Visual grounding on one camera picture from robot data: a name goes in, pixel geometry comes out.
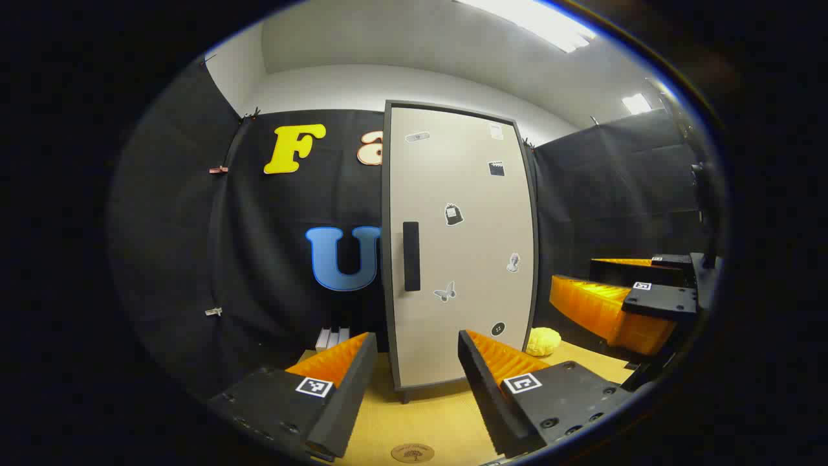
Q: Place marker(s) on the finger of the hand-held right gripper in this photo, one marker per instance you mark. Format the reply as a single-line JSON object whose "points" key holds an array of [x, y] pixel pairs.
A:
{"points": [[666, 301], [621, 272]]}

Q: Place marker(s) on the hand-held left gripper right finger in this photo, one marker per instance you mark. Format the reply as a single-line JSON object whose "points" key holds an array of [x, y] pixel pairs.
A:
{"points": [[482, 388]]}

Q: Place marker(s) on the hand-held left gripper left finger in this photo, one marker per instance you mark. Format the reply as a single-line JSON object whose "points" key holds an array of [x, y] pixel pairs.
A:
{"points": [[349, 395]]}

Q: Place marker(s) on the round wooden coaster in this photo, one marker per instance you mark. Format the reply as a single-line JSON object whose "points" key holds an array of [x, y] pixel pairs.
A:
{"points": [[412, 453]]}

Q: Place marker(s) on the grey cabinet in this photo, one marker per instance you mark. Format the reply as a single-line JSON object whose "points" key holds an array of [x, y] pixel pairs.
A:
{"points": [[385, 194]]}

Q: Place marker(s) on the pale blue book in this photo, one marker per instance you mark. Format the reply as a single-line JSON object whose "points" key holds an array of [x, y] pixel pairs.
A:
{"points": [[344, 334]]}

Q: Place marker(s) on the yellow plush toy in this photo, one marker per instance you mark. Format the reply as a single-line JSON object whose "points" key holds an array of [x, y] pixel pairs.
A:
{"points": [[543, 342]]}

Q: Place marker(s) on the small ceiling light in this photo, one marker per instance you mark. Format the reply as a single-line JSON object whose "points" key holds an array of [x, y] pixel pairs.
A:
{"points": [[637, 103]]}

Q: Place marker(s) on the black backdrop cloth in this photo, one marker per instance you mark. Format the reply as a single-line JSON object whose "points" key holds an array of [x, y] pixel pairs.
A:
{"points": [[259, 226]]}

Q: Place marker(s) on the red clothes peg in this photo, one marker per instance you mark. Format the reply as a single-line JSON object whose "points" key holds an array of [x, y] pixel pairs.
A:
{"points": [[218, 169]]}

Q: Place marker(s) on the long ceiling light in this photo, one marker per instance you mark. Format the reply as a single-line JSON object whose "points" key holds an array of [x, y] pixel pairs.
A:
{"points": [[537, 22]]}

